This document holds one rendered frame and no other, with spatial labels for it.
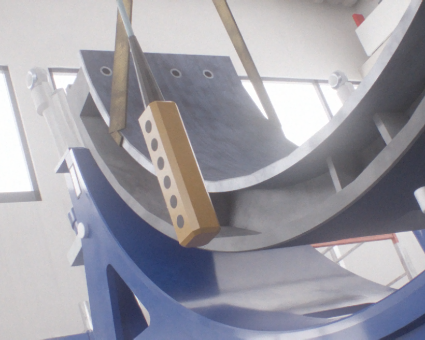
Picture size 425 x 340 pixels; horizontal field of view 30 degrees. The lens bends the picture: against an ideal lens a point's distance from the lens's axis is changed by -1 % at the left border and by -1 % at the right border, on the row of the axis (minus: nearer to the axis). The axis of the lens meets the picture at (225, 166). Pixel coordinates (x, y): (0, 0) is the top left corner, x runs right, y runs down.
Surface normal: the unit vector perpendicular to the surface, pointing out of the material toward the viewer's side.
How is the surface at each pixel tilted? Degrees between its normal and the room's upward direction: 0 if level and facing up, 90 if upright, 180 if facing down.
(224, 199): 129
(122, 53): 82
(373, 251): 90
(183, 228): 90
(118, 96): 83
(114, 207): 71
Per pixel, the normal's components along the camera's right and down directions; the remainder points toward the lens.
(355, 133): 0.31, 0.86
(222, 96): 0.36, -0.73
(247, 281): 0.14, -0.96
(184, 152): 0.47, -0.52
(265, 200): -0.83, 0.04
